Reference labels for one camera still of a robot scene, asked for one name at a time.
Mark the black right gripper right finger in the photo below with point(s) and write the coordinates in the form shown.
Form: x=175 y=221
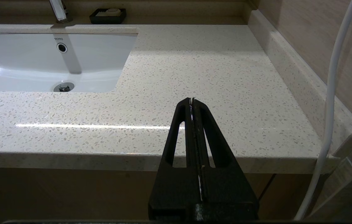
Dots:
x=225 y=189

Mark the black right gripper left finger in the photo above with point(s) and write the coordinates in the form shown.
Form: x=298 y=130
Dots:
x=176 y=189

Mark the wooden vanity cabinet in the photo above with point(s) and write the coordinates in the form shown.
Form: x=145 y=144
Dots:
x=70 y=193

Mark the clear glass panel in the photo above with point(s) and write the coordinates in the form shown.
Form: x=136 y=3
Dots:
x=343 y=193

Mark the chrome sink drain stopper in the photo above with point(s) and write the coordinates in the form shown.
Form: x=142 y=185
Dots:
x=64 y=86

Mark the black soap dish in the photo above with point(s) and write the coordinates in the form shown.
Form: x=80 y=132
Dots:
x=101 y=19

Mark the round beige soap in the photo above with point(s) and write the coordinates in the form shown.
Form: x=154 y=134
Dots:
x=113 y=11

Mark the white ceramic sink basin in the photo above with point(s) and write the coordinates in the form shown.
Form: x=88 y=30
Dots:
x=23 y=62

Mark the chrome faucet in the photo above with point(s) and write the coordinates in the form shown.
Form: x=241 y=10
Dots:
x=58 y=11

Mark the metal glass panel bracket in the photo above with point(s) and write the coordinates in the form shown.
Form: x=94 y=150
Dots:
x=351 y=143

